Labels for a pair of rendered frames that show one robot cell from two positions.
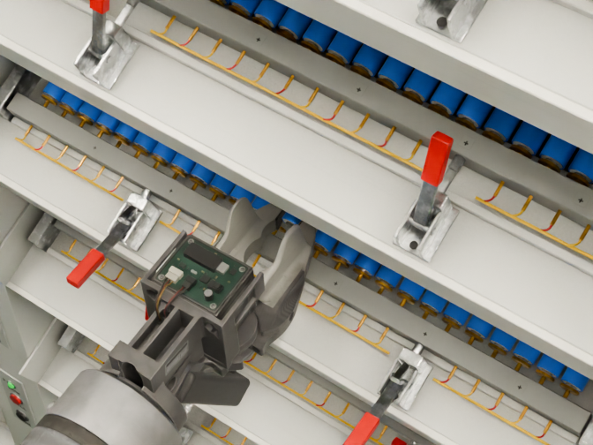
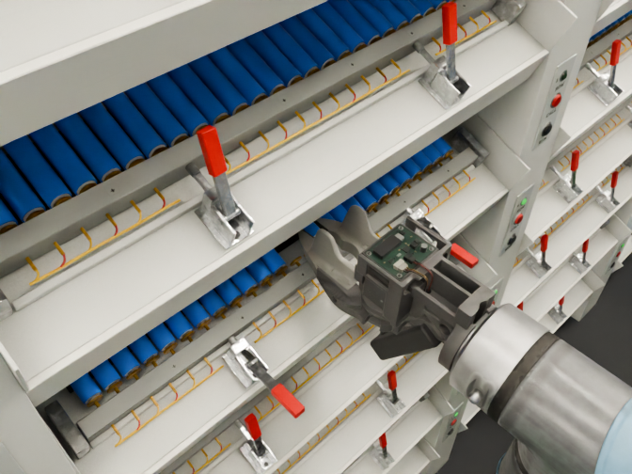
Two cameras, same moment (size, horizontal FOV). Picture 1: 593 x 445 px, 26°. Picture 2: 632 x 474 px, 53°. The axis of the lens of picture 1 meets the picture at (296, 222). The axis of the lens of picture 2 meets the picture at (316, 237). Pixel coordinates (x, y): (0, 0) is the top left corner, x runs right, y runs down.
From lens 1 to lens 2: 76 cm
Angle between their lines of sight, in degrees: 48
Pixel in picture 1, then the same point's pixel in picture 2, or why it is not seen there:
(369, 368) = not seen: hidden behind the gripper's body
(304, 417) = (342, 366)
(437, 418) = (443, 227)
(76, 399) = (502, 351)
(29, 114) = (107, 417)
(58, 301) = not seen: outside the picture
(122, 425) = (528, 322)
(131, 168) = (208, 341)
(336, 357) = not seen: hidden behind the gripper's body
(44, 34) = (166, 267)
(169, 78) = (264, 185)
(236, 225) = (331, 247)
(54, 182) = (173, 425)
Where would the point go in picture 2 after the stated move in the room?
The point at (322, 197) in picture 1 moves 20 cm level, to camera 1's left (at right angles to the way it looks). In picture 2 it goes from (402, 132) to (369, 299)
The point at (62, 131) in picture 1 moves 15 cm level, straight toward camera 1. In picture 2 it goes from (143, 390) to (308, 381)
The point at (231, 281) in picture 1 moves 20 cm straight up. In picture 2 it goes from (410, 235) to (441, 36)
